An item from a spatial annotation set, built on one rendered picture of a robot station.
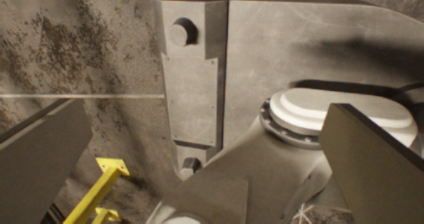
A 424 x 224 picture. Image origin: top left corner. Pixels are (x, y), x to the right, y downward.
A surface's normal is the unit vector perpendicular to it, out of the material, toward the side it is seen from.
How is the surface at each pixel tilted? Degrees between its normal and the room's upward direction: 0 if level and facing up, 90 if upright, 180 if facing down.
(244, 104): 0
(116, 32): 0
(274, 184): 90
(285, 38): 0
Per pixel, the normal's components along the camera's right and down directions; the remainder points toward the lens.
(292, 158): 0.01, -0.85
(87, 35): -0.22, 0.51
